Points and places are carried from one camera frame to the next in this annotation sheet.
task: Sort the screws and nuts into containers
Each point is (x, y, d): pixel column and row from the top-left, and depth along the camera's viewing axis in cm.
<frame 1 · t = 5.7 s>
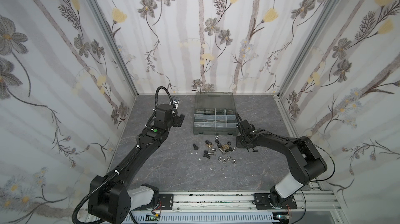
left hand: (173, 109, 81), fingers open
right hand: (241, 141, 94), fingers closed
green plastic compartment organizer box: (214, 114, 106), point 4 cm above the table
black hex bolt far left: (196, 147, 95), on the table
black hex bolt lower: (206, 154, 90), on the table
silver hex nut top: (216, 137, 97), point 2 cm above the table
silver hex nut row left: (220, 158, 90), on the table
silver hex nut row middle: (229, 158, 90), on the table
silver hex nut row right: (233, 161, 89), on the table
black nut pair: (208, 142, 97), on the table
brass wing nuts: (225, 147, 95), on the table
silver hex nut upper row: (224, 161, 88), point 2 cm above the table

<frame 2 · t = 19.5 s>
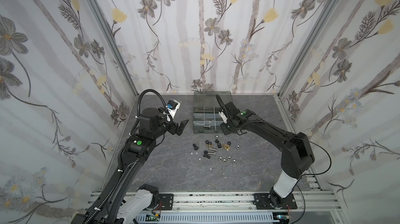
left hand: (180, 113, 71), fingers open
right hand: (226, 126, 87), fingers open
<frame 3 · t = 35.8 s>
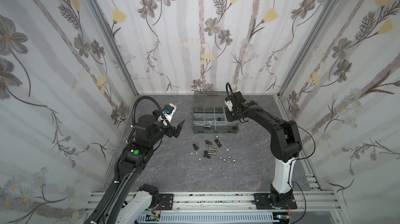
left hand: (175, 114, 69), fingers open
right hand: (231, 113, 96), fingers open
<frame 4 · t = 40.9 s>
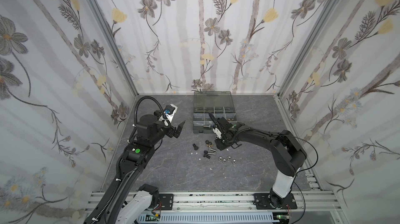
left hand: (176, 114, 71), fingers open
right hand: (220, 142, 91), fingers open
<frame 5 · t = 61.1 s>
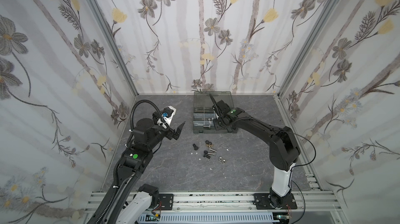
left hand: (175, 115, 69), fingers open
right hand: (219, 121, 90), fingers closed
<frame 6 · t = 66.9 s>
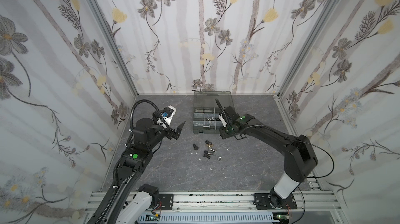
left hand: (176, 115, 68), fingers open
right hand: (224, 130, 87), fingers open
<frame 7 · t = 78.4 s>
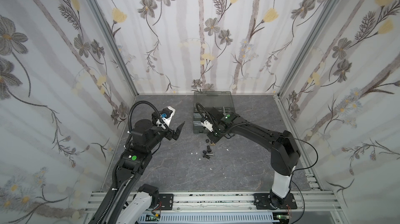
left hand: (175, 115, 68), fingers open
right hand: (214, 133, 86), fingers open
black hex bolt far left: (209, 149, 93), on the table
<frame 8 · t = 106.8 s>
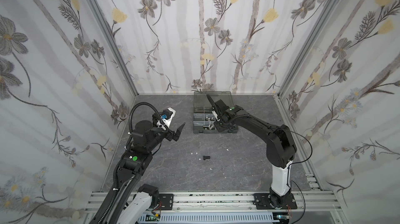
left hand: (175, 116, 68), fingers open
right hand: (222, 122, 91), fingers open
black hex bolt lower: (206, 157, 90), on the table
